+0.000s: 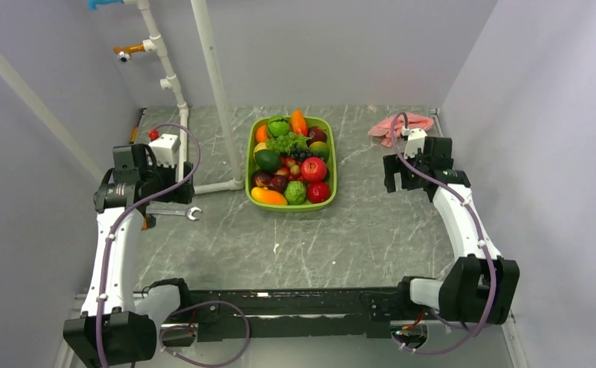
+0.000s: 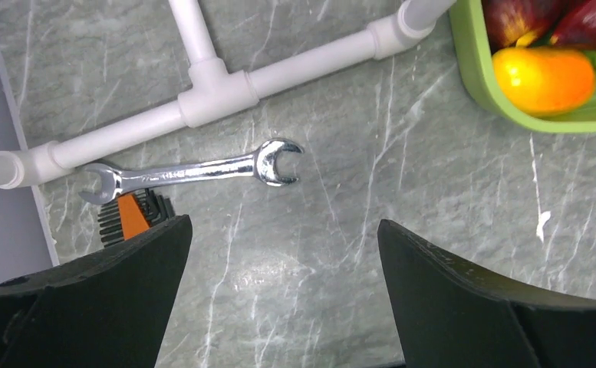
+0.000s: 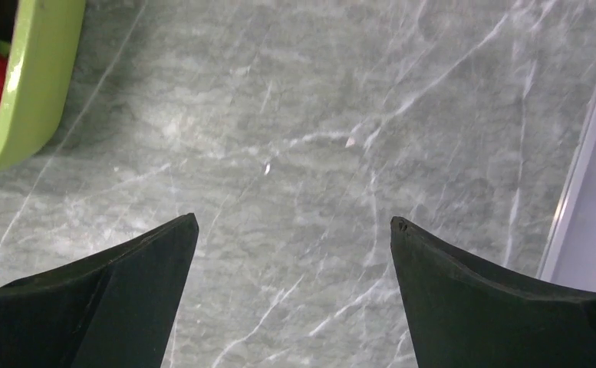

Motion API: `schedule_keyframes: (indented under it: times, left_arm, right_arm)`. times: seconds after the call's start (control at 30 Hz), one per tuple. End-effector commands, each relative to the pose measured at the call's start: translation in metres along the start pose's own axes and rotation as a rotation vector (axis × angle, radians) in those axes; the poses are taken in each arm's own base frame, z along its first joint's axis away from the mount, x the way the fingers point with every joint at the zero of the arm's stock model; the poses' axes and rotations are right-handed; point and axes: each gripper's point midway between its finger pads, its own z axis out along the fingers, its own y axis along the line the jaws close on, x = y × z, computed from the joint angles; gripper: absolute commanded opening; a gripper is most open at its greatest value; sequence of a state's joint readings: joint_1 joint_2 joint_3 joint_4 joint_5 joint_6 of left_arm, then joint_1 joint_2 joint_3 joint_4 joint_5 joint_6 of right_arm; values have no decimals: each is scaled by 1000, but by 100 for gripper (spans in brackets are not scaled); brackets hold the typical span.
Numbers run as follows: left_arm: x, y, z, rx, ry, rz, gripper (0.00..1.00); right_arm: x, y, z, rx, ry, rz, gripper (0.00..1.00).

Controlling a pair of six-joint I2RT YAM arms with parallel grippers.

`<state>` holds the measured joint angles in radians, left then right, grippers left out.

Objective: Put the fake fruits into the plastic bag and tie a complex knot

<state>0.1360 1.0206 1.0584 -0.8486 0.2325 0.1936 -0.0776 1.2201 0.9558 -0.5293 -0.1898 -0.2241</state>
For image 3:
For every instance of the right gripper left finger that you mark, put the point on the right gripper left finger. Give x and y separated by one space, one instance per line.
115 308

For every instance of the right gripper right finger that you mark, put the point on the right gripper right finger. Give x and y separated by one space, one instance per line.
465 311

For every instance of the green plastic fruit tray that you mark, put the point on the green plastic fruit tray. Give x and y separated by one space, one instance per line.
41 56

